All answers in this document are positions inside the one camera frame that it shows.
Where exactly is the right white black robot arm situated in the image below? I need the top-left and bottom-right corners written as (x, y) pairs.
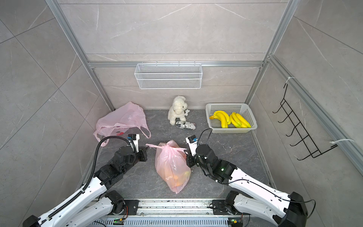
top-left (186, 142), bottom-right (309, 227)

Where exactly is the yellow-green banana bunch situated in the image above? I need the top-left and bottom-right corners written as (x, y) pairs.
top-left (230, 112), bottom-right (251, 128)
top-left (209, 111), bottom-right (231, 128)

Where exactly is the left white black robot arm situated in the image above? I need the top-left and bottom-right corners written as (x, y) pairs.
top-left (22, 146), bottom-right (147, 227)

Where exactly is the yellow-green banana bunch left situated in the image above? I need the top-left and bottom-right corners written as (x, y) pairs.
top-left (209, 111), bottom-right (231, 128)

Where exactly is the black wire hook rack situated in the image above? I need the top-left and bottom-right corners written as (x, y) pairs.
top-left (272, 84), bottom-right (338, 161)

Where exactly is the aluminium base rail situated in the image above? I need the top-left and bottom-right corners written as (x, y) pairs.
top-left (55, 198), bottom-right (296, 227)

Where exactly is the yellow-green banana bunch right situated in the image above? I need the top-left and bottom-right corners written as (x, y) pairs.
top-left (230, 112), bottom-right (251, 128)

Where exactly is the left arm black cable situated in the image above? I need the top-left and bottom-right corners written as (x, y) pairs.
top-left (42, 136), bottom-right (134, 222)

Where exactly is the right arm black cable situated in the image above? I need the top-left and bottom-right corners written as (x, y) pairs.
top-left (197, 128), bottom-right (316, 220)

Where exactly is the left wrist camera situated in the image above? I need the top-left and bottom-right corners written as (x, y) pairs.
top-left (127, 134), bottom-right (140, 153)

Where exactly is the white plush toy dog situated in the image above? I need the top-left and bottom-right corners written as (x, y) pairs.
top-left (168, 96), bottom-right (189, 125)

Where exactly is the pink plastic bag with print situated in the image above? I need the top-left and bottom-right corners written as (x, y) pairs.
top-left (147, 140), bottom-right (192, 194)

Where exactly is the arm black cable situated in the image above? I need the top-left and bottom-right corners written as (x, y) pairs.
top-left (197, 128), bottom-right (316, 220)
top-left (42, 136), bottom-right (134, 222)

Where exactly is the plain pink plastic bag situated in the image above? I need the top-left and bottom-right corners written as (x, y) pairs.
top-left (93, 102), bottom-right (151, 141)

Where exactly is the white plastic basket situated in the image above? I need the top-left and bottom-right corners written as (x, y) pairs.
top-left (206, 103), bottom-right (258, 133)

